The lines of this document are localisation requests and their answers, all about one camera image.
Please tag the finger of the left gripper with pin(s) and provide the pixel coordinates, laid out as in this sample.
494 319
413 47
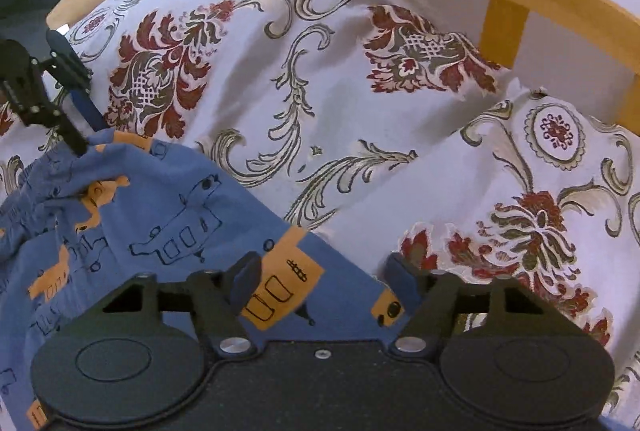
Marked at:
46 113
75 78

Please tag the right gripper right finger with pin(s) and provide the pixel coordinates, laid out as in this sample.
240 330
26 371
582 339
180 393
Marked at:
428 298

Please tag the white floral bedspread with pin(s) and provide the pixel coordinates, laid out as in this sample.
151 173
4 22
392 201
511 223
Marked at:
366 124

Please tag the blue orange patterned pants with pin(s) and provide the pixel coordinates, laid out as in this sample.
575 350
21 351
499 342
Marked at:
78 227

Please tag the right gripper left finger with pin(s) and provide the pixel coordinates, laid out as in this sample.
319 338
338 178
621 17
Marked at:
218 298

